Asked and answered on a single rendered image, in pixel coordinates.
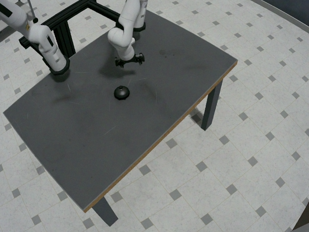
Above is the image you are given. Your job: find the black dome-shaped desk bell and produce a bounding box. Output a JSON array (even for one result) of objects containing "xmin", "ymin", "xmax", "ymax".
[{"xmin": 114, "ymin": 86, "xmax": 130, "ymax": 100}]

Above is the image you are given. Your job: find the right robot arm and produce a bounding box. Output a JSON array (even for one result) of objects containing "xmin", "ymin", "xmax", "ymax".
[{"xmin": 0, "ymin": 0, "xmax": 66, "ymax": 72}]

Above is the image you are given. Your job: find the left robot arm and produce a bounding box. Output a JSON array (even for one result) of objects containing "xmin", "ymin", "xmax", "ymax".
[{"xmin": 108, "ymin": 0, "xmax": 148, "ymax": 60}]

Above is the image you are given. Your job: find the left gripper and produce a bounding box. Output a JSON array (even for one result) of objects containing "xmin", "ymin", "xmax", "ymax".
[{"xmin": 115, "ymin": 53, "xmax": 145, "ymax": 68}]

